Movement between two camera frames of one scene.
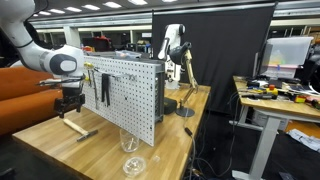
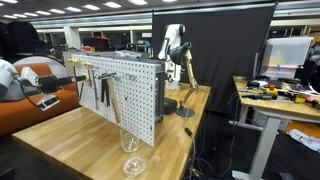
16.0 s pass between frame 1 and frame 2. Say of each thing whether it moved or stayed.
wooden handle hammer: moved
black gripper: moved
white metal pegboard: stayed
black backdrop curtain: stayed
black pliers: stayed
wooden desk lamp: stayed
